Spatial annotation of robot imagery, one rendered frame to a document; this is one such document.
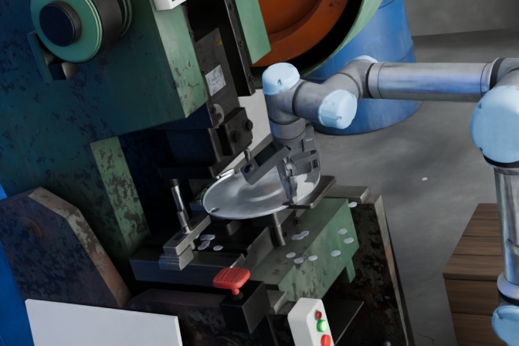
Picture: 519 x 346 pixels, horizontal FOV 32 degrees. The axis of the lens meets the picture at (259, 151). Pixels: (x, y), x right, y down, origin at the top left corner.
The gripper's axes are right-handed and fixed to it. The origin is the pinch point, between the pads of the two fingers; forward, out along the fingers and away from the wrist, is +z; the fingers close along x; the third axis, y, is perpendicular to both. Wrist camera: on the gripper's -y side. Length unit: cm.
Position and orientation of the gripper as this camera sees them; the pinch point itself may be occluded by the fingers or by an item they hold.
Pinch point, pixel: (290, 199)
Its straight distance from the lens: 202.9
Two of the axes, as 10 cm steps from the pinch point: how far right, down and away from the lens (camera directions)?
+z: 1.4, 7.5, 6.5
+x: -3.6, -5.7, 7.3
